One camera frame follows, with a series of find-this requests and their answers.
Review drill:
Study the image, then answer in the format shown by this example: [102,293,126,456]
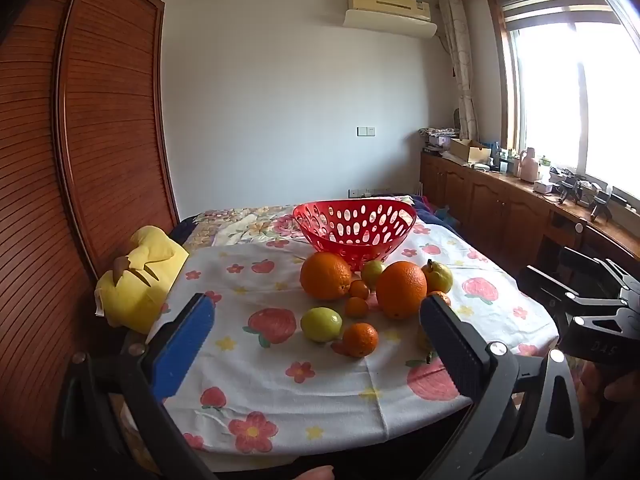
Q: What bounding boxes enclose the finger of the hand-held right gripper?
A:
[552,246,632,291]
[517,265,626,328]

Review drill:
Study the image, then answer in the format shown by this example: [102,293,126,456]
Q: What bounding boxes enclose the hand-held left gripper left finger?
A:
[55,292,221,480]

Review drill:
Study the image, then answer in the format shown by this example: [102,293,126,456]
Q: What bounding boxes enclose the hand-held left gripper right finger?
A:
[419,294,586,480]

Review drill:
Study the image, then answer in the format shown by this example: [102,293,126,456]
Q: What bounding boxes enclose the yellow-green pear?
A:
[421,259,454,295]

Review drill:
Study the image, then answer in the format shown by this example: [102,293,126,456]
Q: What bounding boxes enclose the large orange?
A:
[376,261,428,320]
[300,251,353,301]

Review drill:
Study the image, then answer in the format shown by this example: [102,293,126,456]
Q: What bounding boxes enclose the green lime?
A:
[301,307,344,343]
[361,260,387,291]

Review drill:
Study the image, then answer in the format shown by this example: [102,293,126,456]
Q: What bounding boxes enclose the red perforated plastic basket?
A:
[292,200,417,272]

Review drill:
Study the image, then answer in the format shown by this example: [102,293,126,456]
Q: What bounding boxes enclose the person's right hand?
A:
[575,360,640,431]

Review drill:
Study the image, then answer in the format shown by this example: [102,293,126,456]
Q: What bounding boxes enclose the yellow plush toy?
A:
[95,226,190,335]

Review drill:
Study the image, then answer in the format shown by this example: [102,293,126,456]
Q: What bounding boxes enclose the wooden cabinet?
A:
[419,152,640,281]

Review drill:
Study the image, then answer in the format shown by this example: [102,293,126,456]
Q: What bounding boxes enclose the pink thermos jug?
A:
[517,147,541,183]

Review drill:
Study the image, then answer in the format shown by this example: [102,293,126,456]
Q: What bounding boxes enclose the dark blue bedsheet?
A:
[412,194,468,233]

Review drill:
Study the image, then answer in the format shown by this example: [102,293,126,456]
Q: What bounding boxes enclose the floral blanket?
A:
[182,204,321,251]

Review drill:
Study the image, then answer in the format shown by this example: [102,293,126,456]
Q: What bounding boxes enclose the white strawberry printed cloth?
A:
[145,220,560,466]

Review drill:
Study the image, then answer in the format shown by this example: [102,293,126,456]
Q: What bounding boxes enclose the open cardboard box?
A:
[450,138,492,166]

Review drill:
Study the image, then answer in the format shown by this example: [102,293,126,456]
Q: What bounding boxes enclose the wooden framed window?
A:
[487,0,640,231]

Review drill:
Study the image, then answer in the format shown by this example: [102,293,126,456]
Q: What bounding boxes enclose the patterned curtain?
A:
[439,0,478,142]

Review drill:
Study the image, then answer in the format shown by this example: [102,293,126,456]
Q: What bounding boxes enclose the wooden slatted wardrobe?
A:
[0,0,180,461]

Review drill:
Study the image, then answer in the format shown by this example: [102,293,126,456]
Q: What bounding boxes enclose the wall air conditioner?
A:
[342,0,434,39]

